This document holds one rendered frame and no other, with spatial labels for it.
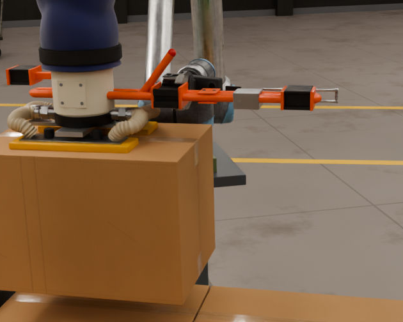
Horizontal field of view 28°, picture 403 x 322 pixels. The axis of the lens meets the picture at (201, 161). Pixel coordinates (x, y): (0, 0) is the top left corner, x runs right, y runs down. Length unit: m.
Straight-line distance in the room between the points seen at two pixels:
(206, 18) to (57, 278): 1.09
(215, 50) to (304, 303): 0.98
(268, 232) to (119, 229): 2.43
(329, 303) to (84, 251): 0.77
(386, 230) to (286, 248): 0.62
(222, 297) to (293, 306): 0.22
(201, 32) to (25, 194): 0.99
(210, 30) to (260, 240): 1.78
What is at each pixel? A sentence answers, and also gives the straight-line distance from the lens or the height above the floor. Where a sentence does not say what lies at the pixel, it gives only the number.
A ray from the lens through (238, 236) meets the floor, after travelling 4.43.
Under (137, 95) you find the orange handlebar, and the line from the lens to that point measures 2.19.
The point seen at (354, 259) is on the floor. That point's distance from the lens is 4.17.
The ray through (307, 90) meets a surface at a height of 1.23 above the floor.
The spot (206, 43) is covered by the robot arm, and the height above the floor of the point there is 1.24.
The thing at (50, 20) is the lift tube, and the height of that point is 1.41.
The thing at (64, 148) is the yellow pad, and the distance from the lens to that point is 2.17.
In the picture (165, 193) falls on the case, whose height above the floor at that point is 0.99.
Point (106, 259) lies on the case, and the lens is 2.17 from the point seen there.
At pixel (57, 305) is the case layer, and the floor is 0.54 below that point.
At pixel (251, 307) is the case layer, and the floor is 0.54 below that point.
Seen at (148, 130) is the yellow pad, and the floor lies 1.09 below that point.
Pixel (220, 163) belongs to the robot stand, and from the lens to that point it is 3.13.
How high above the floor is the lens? 1.64
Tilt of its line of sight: 16 degrees down
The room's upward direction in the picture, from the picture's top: 1 degrees counter-clockwise
